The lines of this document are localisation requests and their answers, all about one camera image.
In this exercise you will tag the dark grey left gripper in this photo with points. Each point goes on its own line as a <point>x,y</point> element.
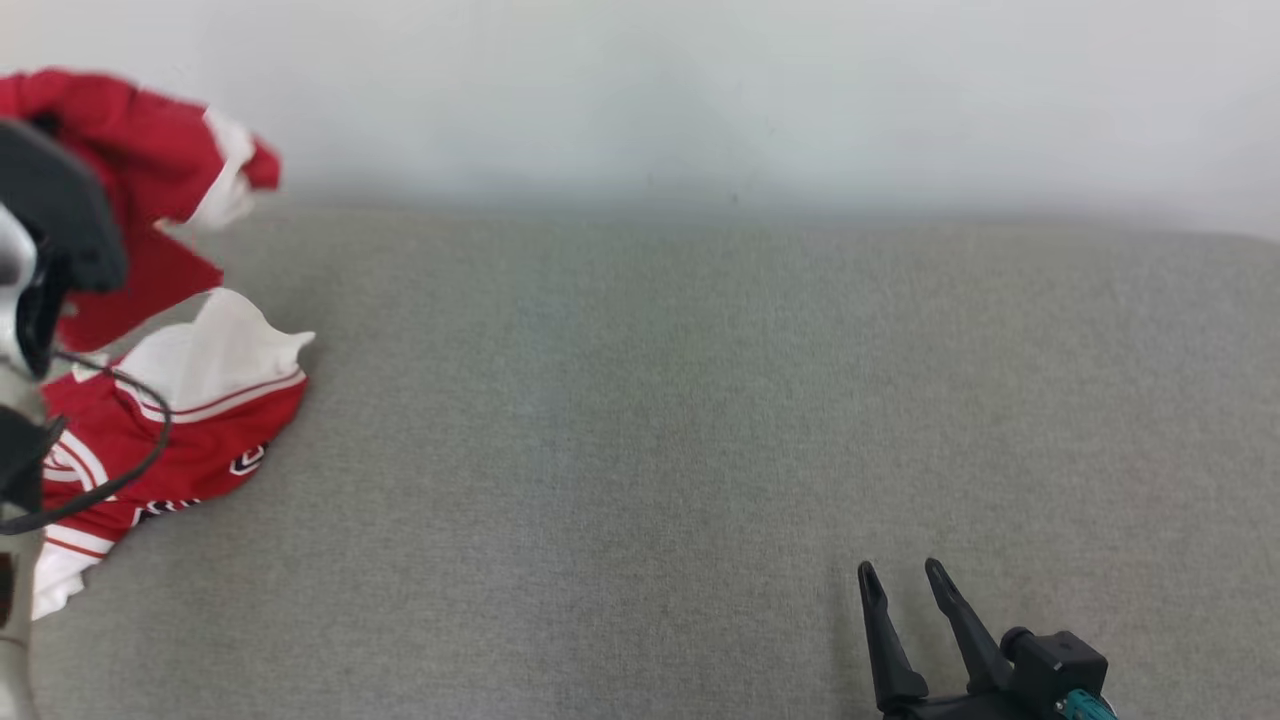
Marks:
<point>60,200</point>

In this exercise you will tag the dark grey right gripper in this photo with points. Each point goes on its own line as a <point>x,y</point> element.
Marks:
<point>980,708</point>

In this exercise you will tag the red white basketball jersey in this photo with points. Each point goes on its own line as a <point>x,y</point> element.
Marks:
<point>200,440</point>

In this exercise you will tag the grey fabric sofa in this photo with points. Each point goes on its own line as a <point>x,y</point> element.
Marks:
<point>650,450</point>

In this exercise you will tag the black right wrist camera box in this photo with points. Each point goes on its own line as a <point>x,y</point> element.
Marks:
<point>1060,665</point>

